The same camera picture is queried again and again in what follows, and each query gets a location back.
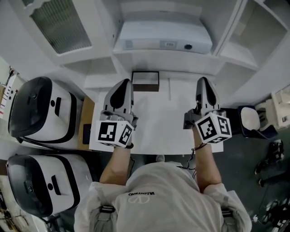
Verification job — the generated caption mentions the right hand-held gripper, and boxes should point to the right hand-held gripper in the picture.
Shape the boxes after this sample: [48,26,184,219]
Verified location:
[183,77,232,145]

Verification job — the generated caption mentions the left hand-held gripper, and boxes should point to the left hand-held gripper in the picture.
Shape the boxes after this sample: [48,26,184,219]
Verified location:
[95,78,139,149]

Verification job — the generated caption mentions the white shelf unit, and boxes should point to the white shelf unit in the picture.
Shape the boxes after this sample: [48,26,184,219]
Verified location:
[0,0,290,102]

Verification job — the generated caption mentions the translucent plastic box file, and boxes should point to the translucent plastic box file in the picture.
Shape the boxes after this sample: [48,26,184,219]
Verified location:
[113,20,213,55]

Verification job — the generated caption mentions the person's right forearm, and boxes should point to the person's right forearm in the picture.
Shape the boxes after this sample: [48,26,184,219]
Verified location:
[192,141,223,194]

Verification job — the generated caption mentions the person's left forearm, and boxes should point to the person's left forearm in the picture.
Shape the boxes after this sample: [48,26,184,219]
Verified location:
[99,142,136,187]

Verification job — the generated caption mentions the dark brown box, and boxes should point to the dark brown box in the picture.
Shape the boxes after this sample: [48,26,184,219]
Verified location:
[131,70,160,92]

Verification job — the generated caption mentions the brown wooden side cabinet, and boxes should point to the brown wooden side cabinet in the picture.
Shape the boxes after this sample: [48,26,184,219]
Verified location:
[77,95,96,150]

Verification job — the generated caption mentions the white seat cushion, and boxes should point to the white seat cushion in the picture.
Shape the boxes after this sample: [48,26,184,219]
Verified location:
[240,106,261,131]

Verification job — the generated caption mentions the black wrist bands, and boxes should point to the black wrist bands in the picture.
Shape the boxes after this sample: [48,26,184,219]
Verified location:
[191,142,207,152]

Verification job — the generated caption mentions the black flat device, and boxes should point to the black flat device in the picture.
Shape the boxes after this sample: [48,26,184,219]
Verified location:
[82,123,92,145]

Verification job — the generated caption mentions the black chair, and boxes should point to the black chair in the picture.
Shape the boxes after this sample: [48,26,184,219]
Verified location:
[223,105,279,139]

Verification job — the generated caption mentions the white ornate vanity table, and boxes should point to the white ornate vanity table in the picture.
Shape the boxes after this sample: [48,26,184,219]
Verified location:
[255,83,290,132]

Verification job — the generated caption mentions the white black machine upper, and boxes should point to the white black machine upper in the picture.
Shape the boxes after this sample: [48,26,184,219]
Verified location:
[7,76,85,146]

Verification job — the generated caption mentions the white black machine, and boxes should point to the white black machine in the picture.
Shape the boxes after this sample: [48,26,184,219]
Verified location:
[7,76,85,146]
[6,154,94,218]

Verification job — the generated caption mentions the black equipment pile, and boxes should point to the black equipment pile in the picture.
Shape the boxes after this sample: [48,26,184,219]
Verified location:
[254,139,285,188]

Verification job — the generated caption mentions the person's beige t-shirt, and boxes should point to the person's beige t-shirt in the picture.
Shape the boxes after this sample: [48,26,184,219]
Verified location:
[74,162,252,232]

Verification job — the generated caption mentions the white power strip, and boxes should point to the white power strip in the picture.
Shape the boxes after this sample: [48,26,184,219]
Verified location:
[0,74,18,119]

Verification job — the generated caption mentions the white black machine lower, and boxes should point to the white black machine lower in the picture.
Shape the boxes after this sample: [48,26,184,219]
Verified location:
[6,154,94,218]

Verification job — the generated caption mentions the black metal stand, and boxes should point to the black metal stand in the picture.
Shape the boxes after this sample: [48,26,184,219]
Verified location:
[260,199,290,232]

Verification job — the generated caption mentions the grey backpack strap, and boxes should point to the grey backpack strap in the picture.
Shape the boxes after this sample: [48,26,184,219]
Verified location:
[89,203,119,232]
[220,209,237,232]

